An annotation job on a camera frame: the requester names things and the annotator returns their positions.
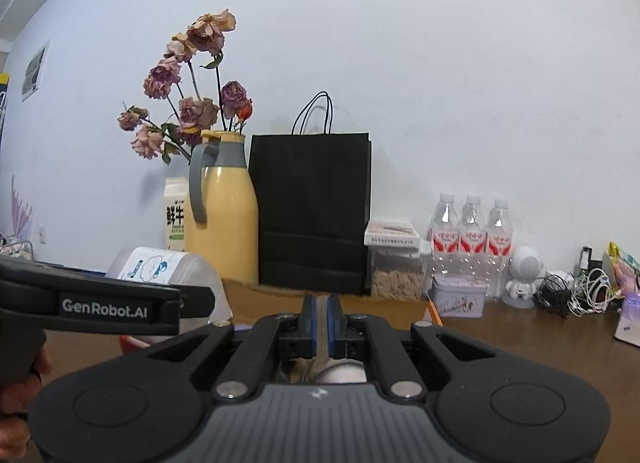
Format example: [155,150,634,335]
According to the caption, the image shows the white cloth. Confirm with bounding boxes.
[314,359,368,385]

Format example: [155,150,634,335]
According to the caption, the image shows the white plastic jar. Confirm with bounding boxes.
[103,246,236,347]

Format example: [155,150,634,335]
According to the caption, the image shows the person's left hand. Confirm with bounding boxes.
[1,325,52,462]

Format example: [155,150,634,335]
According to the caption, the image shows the red cardboard box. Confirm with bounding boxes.
[222,279,442,330]

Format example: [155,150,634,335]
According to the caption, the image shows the white tin box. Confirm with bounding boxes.
[432,275,487,319]

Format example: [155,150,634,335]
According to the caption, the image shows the clear snack container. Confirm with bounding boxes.
[371,249,431,301]

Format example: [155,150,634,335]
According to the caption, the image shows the left water bottle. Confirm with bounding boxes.
[428,193,460,277]

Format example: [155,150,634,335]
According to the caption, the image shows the water bottle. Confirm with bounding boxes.
[458,195,487,275]
[486,198,513,299]
[428,193,460,277]

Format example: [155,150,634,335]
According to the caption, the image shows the white flat box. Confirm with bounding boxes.
[363,220,421,249]

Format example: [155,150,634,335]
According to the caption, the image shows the yellow thermos jug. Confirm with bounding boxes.
[184,130,258,284]

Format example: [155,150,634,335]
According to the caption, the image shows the middle water bottle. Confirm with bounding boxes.
[458,195,487,275]

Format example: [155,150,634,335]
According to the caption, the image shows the white toy robot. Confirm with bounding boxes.
[501,245,544,310]

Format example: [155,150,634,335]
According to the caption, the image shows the right water bottle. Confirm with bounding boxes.
[486,198,513,299]

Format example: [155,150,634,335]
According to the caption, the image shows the black paper shopping bag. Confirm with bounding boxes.
[248,91,372,295]

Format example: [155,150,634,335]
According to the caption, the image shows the white milk carton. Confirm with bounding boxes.
[164,177,188,252]

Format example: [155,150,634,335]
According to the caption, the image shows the purple tissue box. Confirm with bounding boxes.
[614,293,640,347]

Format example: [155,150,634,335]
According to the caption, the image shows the colourful snack packets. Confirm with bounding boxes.
[608,242,640,295]

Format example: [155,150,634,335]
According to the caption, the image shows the dried pink rose bouquet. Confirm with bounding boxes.
[117,9,254,164]

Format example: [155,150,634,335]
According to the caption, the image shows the tangled charger cables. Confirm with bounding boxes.
[532,245,626,319]

